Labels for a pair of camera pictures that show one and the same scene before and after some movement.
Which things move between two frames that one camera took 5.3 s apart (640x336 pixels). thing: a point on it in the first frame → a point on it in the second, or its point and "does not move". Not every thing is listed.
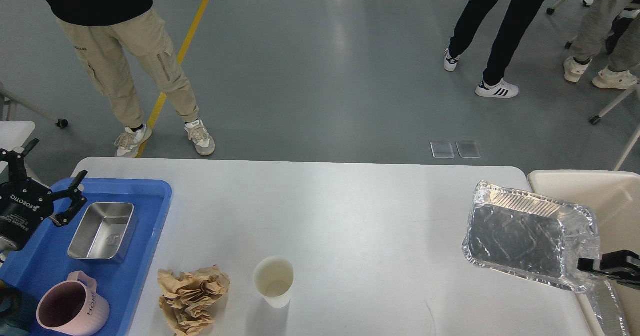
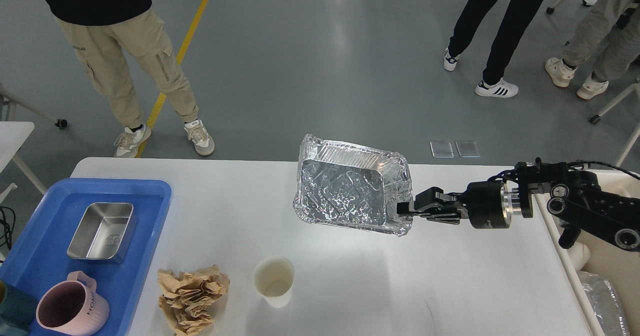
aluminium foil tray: (530, 236) → (350, 184)
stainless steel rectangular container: (105, 231) does not move
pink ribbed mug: (73, 306) does not move
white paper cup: (273, 278) does not move
